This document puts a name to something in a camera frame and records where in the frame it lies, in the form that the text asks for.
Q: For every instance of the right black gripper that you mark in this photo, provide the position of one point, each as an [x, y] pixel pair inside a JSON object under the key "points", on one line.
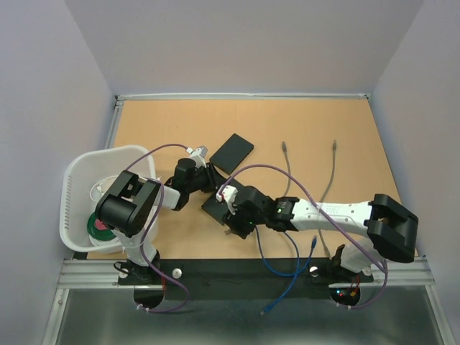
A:
{"points": [[234, 224]]}

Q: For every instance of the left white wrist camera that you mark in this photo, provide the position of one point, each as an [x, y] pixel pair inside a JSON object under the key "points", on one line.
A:
{"points": [[198, 154]]}

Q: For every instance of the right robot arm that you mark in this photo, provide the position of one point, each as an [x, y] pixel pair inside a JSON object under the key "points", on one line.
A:
{"points": [[378, 229]]}

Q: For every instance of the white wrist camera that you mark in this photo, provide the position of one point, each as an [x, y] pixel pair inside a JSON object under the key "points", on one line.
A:
{"points": [[198, 154], [226, 194]]}

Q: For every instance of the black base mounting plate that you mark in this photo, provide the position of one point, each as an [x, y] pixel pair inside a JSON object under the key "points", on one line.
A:
{"points": [[249, 279]]}

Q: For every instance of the coiled coloured cable spools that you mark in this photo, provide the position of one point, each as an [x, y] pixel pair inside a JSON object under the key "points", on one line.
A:
{"points": [[97, 229]]}

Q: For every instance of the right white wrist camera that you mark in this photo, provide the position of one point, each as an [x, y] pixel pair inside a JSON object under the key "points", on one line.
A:
{"points": [[226, 194]]}

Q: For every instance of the white plastic basket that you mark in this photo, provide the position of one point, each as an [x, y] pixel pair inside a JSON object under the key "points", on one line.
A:
{"points": [[85, 181]]}

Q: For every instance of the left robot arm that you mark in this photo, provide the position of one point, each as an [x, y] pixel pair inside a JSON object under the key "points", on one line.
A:
{"points": [[130, 206]]}

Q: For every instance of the black network switch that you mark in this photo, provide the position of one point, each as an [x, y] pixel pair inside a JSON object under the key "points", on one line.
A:
{"points": [[231, 154], [217, 211]]}

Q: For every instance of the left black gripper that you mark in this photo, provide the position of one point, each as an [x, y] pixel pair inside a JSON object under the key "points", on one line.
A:
{"points": [[213, 178]]}

